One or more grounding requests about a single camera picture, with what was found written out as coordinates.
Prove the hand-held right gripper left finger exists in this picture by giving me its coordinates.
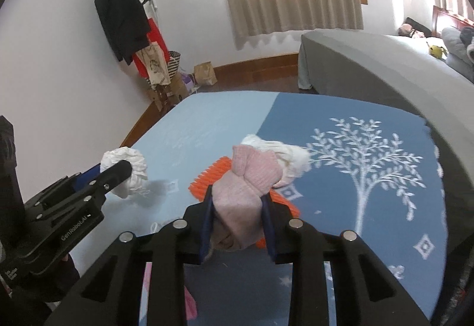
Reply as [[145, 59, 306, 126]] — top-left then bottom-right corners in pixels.
[[44, 185, 215, 326]]

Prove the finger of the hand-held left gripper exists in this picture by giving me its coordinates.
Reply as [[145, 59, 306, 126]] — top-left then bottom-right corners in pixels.
[[68, 162, 102, 190], [72, 159, 133, 201]]

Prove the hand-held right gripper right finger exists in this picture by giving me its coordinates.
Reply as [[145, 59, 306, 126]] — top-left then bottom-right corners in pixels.
[[261, 195, 432, 326]]

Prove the white tissue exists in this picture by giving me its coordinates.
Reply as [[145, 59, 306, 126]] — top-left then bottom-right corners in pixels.
[[101, 147, 149, 199]]

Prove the pink knit sock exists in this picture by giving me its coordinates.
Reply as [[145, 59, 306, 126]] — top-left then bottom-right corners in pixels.
[[211, 144, 282, 253]]

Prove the white cloth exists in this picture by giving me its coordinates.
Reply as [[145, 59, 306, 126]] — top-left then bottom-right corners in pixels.
[[241, 134, 311, 189]]

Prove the pink paper sheet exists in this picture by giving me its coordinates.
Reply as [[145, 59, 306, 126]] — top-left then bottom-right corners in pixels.
[[142, 262, 198, 321]]

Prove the brown cardboard box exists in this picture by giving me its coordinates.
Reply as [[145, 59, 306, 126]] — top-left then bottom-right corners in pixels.
[[150, 72, 189, 106]]

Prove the blue tree-print tablecloth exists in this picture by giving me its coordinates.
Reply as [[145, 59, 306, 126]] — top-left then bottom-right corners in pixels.
[[120, 91, 447, 326]]

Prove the printed canvas tote bag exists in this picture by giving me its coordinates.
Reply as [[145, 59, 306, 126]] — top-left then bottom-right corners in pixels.
[[142, 43, 172, 87]]

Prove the purple and white item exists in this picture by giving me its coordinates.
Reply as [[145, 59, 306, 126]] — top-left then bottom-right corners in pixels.
[[183, 73, 198, 94]]

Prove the striped bag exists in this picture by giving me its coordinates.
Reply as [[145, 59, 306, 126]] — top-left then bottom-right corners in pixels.
[[166, 50, 183, 84]]

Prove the brown paper bag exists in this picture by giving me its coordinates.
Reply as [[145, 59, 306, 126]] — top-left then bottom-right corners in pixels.
[[193, 61, 217, 86]]

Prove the black coat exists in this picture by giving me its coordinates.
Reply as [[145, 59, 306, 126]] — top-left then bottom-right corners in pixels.
[[94, 0, 152, 65]]

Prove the bed with grey sheet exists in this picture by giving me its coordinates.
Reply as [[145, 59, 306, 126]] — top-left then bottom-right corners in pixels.
[[297, 29, 474, 201]]

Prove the pink soft item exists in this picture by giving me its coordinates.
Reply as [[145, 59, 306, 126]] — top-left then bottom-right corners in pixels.
[[398, 23, 425, 38]]

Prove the black bag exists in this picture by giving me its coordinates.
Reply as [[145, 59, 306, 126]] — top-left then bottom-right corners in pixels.
[[403, 17, 432, 36]]

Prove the folded light grey quilt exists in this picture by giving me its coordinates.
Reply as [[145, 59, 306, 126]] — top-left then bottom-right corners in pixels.
[[441, 26, 474, 84]]

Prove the red wooden headboard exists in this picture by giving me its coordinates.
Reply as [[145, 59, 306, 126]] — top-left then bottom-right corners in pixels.
[[431, 5, 474, 40]]

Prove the dark grey blanket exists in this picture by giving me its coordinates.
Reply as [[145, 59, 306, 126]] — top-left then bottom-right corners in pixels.
[[459, 25, 474, 60]]

